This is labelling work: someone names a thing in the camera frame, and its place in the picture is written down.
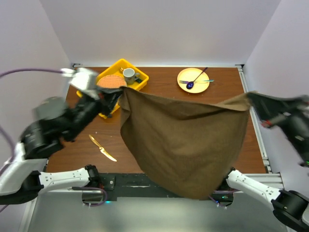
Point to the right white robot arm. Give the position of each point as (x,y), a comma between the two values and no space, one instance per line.
(291,208)

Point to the iridescent fork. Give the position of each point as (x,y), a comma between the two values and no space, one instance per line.
(200,81)

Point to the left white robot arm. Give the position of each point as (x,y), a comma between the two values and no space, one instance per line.
(55,122)

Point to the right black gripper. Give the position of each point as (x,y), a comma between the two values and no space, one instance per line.
(267,107)

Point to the grey ceramic mug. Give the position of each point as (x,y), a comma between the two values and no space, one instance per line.
(130,75)

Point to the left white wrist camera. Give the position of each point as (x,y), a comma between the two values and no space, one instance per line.
(83,79)

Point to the brown cloth napkin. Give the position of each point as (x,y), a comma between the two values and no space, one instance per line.
(185,147)

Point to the yellow round plate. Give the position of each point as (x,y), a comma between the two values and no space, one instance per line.
(189,74)

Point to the orange woven coaster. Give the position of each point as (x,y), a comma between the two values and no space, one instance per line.
(111,81)

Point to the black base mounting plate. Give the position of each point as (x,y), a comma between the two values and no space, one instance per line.
(140,186)

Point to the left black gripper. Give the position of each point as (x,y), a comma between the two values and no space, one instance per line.
(108,98)

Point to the purple iridescent spoon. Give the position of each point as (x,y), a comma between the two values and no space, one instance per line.
(190,84)

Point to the gold butter knife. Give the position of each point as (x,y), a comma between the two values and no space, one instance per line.
(102,149)

